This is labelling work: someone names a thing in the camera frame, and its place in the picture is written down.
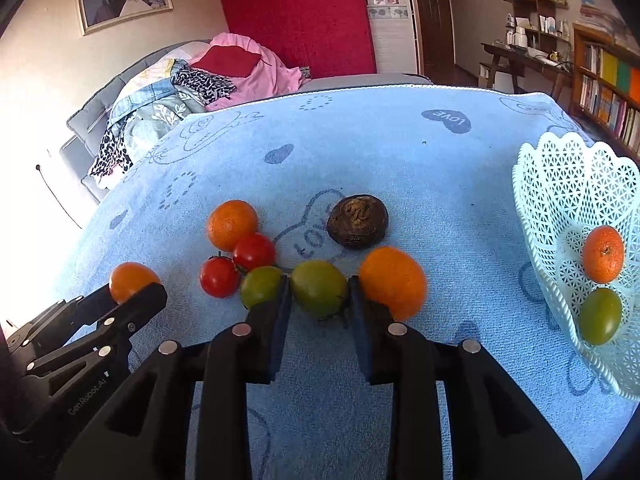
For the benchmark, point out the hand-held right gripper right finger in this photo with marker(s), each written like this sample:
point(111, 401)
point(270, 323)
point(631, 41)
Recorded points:
point(361, 340)

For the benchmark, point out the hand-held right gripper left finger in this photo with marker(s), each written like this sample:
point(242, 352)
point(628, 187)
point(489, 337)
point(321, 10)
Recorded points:
point(281, 330)

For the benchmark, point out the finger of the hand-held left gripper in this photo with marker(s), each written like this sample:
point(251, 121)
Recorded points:
point(75, 308)
point(145, 306)

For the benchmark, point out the green tomato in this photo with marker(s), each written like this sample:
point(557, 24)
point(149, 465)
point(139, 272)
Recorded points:
point(600, 316)
point(259, 286)
point(319, 287)

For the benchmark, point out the orange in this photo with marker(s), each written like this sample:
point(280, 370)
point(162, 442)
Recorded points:
point(231, 225)
point(392, 282)
point(603, 254)

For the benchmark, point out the red tomato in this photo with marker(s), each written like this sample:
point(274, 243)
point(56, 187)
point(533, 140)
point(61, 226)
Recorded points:
point(219, 276)
point(254, 251)

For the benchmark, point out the brown wrinkled passion fruit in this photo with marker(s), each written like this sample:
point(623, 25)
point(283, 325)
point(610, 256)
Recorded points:
point(356, 221)

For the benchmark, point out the pale blue plastic lattice basket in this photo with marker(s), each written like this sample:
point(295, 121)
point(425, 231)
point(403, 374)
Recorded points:
point(575, 185)

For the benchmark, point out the leopard print cloth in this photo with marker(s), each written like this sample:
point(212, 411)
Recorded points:
point(112, 155)
point(205, 85)

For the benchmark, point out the blue printed towel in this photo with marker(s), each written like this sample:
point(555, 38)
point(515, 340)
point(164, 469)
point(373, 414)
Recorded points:
point(400, 160)

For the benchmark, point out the pile of bedding clothes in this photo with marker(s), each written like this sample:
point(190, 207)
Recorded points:
point(85, 120)

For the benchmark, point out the floral grey quilt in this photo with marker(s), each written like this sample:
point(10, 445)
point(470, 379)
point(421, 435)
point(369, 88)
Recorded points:
point(160, 115)

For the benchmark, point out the blue yellow patchwork cloth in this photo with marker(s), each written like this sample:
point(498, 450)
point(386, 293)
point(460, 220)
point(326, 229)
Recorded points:
point(145, 77)

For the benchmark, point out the pink blanket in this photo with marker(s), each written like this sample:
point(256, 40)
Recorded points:
point(270, 85)

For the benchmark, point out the grey bed mattress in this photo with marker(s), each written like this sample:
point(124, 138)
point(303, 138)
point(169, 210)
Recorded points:
point(365, 81)

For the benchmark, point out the red pillow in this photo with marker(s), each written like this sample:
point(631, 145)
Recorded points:
point(227, 60)

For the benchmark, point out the framed wedding photo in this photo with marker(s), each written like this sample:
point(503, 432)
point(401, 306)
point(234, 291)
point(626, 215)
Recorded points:
point(125, 2)

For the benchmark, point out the red upright mattress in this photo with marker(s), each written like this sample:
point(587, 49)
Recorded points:
point(300, 20)

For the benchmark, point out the wooden desk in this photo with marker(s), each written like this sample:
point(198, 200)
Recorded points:
point(520, 57)

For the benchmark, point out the dark wooden door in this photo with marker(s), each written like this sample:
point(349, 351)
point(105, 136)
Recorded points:
point(434, 20)

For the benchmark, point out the floral sticker strip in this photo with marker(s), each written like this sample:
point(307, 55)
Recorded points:
point(389, 11)

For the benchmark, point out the wooden bookcase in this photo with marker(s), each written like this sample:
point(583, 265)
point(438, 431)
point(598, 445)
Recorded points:
point(577, 85)

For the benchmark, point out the white kettle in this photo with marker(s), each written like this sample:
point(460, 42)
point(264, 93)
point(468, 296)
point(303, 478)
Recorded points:
point(517, 37)

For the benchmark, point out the rows of shelved books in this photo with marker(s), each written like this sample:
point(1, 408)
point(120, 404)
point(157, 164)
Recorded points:
point(610, 100)

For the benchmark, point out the wooden desktop shelf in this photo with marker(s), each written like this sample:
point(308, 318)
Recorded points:
point(537, 10)

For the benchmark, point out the stack of books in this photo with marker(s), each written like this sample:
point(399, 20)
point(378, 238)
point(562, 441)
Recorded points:
point(600, 17)

